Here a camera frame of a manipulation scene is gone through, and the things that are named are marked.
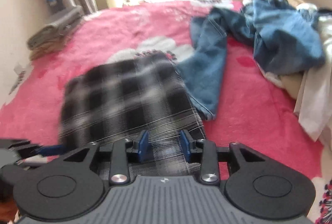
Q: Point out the black white plaid pants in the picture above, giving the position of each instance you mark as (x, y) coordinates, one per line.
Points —
(124, 89)

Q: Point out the light blue jeans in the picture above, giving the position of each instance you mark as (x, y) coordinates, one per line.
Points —
(207, 65)

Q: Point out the grey folded cloth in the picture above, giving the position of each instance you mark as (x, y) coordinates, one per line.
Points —
(57, 24)

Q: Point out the pink floral blanket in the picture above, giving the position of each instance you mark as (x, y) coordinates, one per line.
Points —
(246, 109)

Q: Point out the beige folded cloth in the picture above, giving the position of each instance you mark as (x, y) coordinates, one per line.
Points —
(46, 48)

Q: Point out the dark grey garment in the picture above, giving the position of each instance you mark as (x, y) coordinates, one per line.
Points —
(325, 10)

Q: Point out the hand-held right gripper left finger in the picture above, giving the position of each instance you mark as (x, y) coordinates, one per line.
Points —
(143, 144)

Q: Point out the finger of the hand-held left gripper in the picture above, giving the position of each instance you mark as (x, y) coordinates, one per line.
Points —
(51, 150)

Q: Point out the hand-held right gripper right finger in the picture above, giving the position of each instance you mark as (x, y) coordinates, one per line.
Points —
(184, 144)

